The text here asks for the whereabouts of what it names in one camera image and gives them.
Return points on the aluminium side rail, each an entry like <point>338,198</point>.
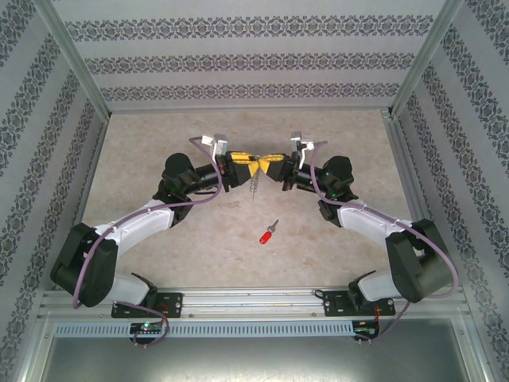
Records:
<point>417,179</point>
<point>85,191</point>

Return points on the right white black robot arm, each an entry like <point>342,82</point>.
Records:
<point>366,221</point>

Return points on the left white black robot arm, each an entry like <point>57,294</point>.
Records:
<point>139,223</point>

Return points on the aluminium wall base bar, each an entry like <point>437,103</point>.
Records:
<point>254,109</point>

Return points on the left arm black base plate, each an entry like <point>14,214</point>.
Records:
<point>171,304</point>

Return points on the grey metal panel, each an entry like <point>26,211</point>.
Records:
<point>254,360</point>

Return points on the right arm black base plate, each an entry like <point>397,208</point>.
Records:
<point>338,304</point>

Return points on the aluminium frame post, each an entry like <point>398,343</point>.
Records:
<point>427,55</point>
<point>73,55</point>

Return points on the red-headed key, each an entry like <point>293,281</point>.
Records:
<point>265,237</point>

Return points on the aluminium mounting rail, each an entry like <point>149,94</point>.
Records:
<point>254,304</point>

